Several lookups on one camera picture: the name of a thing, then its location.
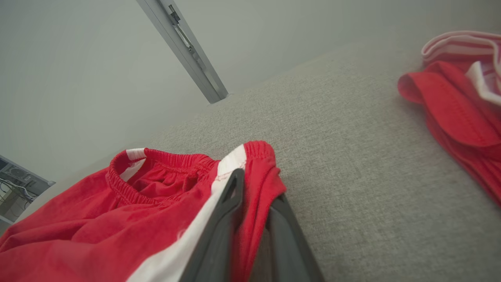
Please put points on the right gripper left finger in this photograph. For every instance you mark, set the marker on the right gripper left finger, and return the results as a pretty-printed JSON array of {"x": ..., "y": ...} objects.
[{"x": 217, "y": 243}]

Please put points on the grey computer case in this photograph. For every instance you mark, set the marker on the grey computer case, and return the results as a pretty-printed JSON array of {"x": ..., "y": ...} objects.
[{"x": 19, "y": 174}]

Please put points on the red shorts with white stripes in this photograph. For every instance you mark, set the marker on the red shorts with white stripes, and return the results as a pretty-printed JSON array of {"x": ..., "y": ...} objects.
[{"x": 98, "y": 227}]

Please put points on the grey metal partition post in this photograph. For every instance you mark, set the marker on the grey metal partition post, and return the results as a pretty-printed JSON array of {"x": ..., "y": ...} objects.
[{"x": 184, "y": 47}]

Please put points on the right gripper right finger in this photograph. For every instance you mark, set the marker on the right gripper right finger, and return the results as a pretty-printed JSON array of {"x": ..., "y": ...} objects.
[{"x": 289, "y": 250}]

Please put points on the red shirt with white sleeves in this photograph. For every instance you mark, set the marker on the red shirt with white sleeves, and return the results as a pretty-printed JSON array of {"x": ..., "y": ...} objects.
[{"x": 450, "y": 102}]

